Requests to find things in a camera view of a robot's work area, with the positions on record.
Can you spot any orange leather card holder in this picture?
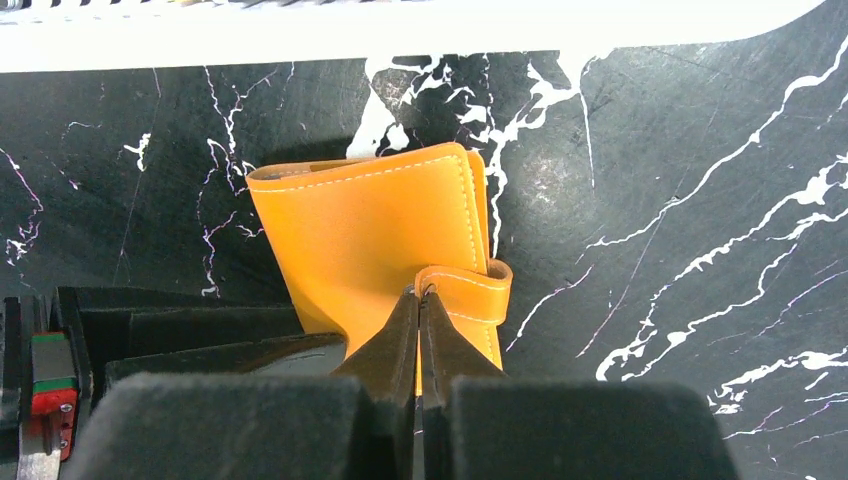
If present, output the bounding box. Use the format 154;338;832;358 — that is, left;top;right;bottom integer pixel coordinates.
247;142;514;368

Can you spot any white plastic basket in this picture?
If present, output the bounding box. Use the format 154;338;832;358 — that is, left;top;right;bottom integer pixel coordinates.
1;1;815;73

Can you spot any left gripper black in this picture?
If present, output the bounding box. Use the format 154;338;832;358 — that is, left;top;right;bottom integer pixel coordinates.
1;287;346;464

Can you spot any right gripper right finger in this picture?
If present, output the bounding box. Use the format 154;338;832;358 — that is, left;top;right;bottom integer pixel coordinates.
419;292;738;479

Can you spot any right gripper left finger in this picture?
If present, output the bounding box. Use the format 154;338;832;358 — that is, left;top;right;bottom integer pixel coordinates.
63;293;419;479

